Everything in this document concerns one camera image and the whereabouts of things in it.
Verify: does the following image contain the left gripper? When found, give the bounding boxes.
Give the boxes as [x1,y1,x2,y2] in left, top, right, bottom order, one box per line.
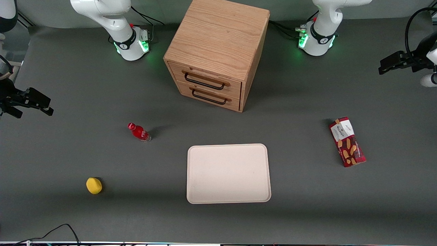
[378,32,437,75]

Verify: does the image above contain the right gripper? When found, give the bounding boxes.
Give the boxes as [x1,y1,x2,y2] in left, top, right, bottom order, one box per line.
[0,79,54,119]

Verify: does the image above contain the red cookie box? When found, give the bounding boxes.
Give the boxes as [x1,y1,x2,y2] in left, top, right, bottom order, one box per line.
[329,116,367,168]

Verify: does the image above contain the cream rectangular tray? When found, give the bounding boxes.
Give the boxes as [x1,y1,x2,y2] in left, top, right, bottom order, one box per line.
[186,143,272,204]

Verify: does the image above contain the yellow lemon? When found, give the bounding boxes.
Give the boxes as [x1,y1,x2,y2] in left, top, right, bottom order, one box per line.
[86,177,103,195]

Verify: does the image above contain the red drink bottle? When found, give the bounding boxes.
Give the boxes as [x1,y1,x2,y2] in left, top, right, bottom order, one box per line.
[127,122,152,143]

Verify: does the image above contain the wooden drawer front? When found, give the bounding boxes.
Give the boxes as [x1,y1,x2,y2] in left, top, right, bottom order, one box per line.
[176,81,241,112]
[168,61,242,100]

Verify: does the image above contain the wooden drawer cabinet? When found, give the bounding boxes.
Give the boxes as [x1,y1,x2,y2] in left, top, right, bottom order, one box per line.
[163,0,270,113]

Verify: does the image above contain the black left gripper cable loop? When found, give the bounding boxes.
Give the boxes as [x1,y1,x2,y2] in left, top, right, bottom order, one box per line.
[405,7,437,57]

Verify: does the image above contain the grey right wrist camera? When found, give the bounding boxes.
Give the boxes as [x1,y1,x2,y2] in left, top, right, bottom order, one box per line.
[0,55,14,81]

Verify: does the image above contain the black left arm base cables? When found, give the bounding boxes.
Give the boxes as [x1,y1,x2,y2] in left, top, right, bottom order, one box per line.
[269,10,320,41]

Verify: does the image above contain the black arm base cables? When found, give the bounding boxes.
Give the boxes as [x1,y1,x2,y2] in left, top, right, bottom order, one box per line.
[269,10,320,41]
[131,6,165,45]

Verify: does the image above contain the black cable at table edge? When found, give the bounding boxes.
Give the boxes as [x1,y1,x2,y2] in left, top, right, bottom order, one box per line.
[14,224,81,246]

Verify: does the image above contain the black right arm base cables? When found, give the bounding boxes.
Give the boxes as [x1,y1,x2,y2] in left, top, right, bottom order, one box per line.
[131,6,165,45]

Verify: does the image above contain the black drawer handle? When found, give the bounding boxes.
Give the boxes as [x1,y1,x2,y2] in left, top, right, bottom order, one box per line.
[182,70,230,91]
[189,87,232,105]

